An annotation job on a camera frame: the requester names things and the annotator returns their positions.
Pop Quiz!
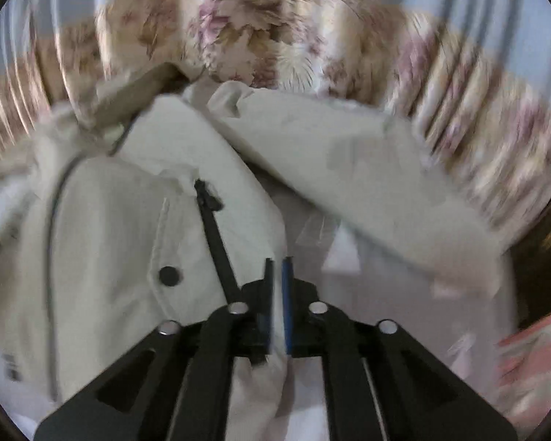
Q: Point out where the blue floral curtain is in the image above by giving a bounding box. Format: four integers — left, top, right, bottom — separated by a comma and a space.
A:
0, 0, 551, 241

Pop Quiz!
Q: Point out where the grey patterned bed sheet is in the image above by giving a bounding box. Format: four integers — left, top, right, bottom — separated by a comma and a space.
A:
256, 169, 520, 423

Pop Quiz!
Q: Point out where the beige hooded jacket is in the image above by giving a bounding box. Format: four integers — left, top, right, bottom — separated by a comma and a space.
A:
0, 64, 504, 440

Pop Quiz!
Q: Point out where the pink striped cloth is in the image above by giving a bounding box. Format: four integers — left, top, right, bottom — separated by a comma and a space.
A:
496, 313, 551, 440

